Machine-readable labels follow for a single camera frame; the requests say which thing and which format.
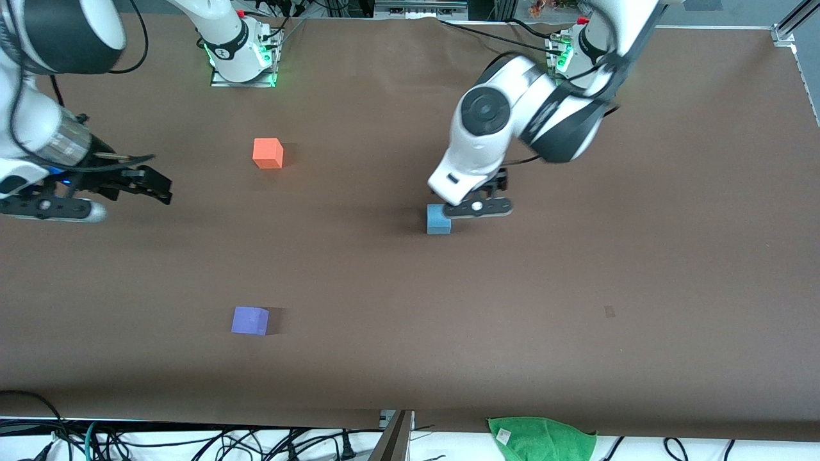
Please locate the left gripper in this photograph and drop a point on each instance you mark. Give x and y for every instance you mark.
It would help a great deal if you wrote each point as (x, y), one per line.
(500, 182)

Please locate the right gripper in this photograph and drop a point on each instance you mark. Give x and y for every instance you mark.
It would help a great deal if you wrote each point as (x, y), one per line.
(107, 176)

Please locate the blue foam block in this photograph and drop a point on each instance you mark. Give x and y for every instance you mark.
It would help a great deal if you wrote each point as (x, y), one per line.
(437, 224)

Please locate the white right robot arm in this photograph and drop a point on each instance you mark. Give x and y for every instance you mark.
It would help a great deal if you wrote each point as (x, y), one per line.
(64, 32)

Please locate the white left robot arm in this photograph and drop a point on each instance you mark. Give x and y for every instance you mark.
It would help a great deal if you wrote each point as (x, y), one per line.
(506, 102)

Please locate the orange foam block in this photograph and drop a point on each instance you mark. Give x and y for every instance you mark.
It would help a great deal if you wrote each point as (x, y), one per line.
(267, 153)

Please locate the purple foam block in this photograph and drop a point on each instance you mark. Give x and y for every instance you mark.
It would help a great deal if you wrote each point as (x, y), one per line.
(248, 320)

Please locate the brown table cover sheet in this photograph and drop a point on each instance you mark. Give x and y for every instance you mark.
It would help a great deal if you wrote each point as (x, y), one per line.
(410, 288)

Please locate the orange background object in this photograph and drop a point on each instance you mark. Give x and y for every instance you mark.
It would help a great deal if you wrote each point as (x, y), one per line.
(541, 8)

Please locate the white connector box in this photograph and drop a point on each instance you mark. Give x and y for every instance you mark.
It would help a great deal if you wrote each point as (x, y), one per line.
(385, 417)

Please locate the grey metal bar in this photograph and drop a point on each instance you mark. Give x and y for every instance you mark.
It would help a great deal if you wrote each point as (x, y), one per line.
(392, 442)

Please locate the green cloth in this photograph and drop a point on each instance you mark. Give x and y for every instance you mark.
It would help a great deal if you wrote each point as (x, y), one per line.
(544, 442)

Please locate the black power plug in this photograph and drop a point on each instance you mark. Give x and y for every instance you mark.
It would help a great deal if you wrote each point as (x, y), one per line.
(348, 446)

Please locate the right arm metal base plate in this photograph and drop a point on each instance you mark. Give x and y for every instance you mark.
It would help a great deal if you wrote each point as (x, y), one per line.
(262, 78)

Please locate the aluminium frame rail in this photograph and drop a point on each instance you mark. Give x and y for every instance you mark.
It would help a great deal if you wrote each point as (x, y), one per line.
(419, 9)

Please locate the aluminium corner bracket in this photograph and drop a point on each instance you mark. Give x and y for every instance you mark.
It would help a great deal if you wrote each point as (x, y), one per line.
(785, 32)

